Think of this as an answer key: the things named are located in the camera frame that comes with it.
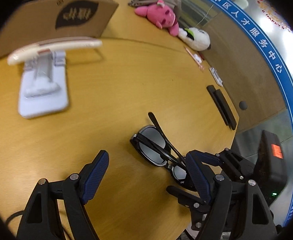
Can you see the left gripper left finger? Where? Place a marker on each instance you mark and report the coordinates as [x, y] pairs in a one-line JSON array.
[[41, 217]]

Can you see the white phone stand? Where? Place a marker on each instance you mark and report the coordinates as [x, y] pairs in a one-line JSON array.
[[43, 87]]

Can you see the pink white pen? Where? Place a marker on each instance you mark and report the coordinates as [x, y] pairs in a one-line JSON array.
[[196, 58]]

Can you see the cream phone case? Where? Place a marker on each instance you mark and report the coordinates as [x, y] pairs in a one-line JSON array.
[[33, 50]]

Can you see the small white packet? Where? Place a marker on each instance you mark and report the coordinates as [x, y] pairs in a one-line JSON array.
[[216, 76]]

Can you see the black sunglasses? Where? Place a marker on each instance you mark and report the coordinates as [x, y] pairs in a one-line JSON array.
[[153, 145]]

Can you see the grey printed cloth bag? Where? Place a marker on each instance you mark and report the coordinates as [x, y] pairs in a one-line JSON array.
[[175, 5]]

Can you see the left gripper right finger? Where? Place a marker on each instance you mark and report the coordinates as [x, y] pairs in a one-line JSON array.
[[252, 219]]

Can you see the black flat bar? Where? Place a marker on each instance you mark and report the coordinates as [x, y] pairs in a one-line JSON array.
[[222, 106]]

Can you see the cardboard box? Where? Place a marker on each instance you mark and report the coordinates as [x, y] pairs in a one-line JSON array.
[[41, 20]]

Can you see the white panda plush toy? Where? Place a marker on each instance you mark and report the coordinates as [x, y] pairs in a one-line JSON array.
[[196, 39]]

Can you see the pink plush toy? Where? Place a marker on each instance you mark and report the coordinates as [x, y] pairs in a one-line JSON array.
[[161, 15]]

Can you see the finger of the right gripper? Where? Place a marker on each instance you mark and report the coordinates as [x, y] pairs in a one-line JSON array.
[[198, 208], [233, 165]]

